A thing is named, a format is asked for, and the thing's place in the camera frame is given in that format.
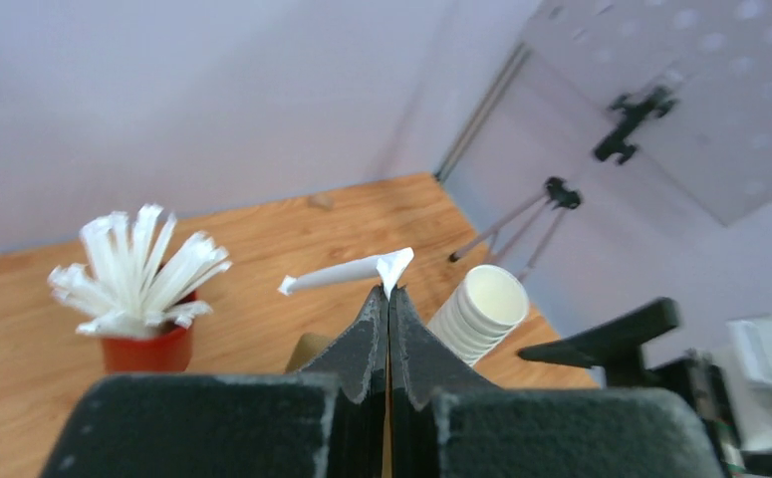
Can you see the stack of white paper cups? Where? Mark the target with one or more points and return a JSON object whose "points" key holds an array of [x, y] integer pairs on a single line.
{"points": [[487, 306]]}

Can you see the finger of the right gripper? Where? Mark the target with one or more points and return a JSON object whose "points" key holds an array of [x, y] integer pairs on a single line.
{"points": [[615, 346]]}

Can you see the white wrapped straws bundle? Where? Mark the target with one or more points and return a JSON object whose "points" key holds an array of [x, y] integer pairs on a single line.
{"points": [[130, 286]]}

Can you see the grey tripod stand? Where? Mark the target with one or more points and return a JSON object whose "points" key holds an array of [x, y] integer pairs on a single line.
{"points": [[558, 196]]}

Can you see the white straw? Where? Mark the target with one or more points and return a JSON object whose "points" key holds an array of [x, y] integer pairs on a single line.
{"points": [[389, 267]]}

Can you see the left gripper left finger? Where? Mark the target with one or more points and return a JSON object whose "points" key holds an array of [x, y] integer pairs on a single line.
{"points": [[324, 420]]}

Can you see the red cup holder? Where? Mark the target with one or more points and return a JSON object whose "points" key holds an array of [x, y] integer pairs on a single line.
{"points": [[170, 352]]}

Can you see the green paper bag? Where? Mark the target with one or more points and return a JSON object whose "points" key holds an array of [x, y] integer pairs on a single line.
{"points": [[308, 354]]}

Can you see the grey perforated panel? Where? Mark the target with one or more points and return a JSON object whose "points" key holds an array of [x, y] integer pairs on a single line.
{"points": [[716, 58]]}

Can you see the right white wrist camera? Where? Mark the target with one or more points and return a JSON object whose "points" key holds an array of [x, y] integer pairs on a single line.
{"points": [[746, 363]]}

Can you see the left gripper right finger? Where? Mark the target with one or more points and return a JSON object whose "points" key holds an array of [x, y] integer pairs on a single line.
{"points": [[447, 420]]}

